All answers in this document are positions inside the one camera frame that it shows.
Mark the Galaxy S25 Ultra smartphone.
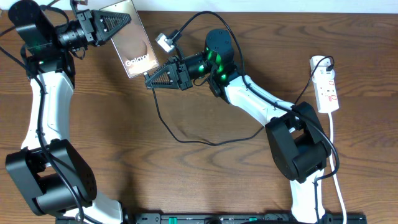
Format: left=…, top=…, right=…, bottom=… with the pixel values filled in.
left=101, top=0, right=159, bottom=78

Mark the black USB charging cable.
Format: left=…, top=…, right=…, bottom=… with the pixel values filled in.
left=143, top=55, right=335, bottom=147

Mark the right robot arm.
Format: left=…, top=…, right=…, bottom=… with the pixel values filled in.
left=145, top=29, right=335, bottom=223

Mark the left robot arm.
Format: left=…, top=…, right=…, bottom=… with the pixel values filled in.
left=6, top=1, right=134, bottom=223

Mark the white USB charger adapter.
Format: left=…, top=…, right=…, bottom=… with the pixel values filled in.
left=310, top=55, right=335, bottom=83

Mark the white power strip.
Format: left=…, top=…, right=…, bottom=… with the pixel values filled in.
left=312, top=69, right=340, bottom=114

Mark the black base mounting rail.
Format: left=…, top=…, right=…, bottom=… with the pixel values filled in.
left=131, top=210, right=368, bottom=224

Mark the white power strip cord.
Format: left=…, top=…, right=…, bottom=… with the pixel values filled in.
left=327, top=112, right=348, bottom=224

